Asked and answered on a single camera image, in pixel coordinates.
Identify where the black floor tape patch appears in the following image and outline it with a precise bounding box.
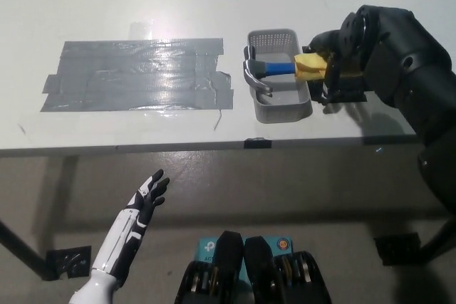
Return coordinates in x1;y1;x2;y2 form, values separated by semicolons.
373;232;423;266
46;246;92;281

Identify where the blue hammer with yellow cloth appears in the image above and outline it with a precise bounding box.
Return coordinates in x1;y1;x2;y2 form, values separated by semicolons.
242;46;328;97

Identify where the black teal robot body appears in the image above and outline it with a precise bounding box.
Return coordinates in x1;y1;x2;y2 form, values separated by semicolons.
174;231;331;304

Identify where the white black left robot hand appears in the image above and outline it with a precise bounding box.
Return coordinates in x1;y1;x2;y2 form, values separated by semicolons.
91;169;170;282

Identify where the black tape patch on desk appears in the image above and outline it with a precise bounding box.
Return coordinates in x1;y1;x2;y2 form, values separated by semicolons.
301;46;368;105

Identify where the black table leg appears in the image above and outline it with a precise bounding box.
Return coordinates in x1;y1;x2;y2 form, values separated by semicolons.
0;220;54;280
420;216;455;264

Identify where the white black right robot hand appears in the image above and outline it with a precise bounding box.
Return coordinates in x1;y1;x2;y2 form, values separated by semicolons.
308;29;367;105

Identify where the gray plastic basket container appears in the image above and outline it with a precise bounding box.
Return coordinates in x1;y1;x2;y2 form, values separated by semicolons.
247;28;314;124

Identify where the gray duct tape patch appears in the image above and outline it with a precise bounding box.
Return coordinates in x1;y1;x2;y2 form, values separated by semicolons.
39;37;234;113

